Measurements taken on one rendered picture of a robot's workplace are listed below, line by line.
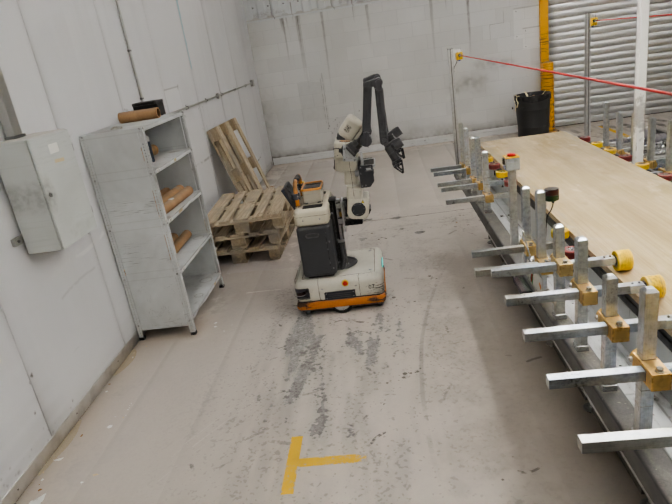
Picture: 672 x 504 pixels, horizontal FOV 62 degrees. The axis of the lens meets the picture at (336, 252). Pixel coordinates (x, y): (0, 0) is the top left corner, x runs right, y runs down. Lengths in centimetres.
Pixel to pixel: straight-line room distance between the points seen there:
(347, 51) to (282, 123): 165
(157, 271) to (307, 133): 638
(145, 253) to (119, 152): 73
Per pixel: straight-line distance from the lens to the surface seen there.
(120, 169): 412
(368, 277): 412
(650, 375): 169
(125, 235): 425
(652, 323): 169
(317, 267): 414
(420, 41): 1008
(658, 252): 262
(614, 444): 147
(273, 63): 1018
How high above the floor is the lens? 187
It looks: 20 degrees down
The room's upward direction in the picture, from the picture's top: 9 degrees counter-clockwise
